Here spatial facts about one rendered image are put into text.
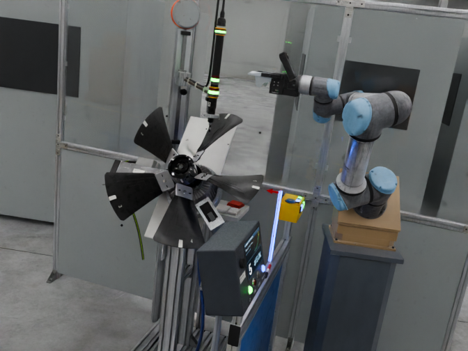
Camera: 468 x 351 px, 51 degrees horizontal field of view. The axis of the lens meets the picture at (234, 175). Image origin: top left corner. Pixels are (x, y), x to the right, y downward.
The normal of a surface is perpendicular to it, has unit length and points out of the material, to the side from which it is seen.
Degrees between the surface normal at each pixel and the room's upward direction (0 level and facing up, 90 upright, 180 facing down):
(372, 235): 90
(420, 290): 90
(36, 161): 90
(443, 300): 90
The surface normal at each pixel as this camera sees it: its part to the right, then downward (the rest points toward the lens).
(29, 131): -0.10, 0.26
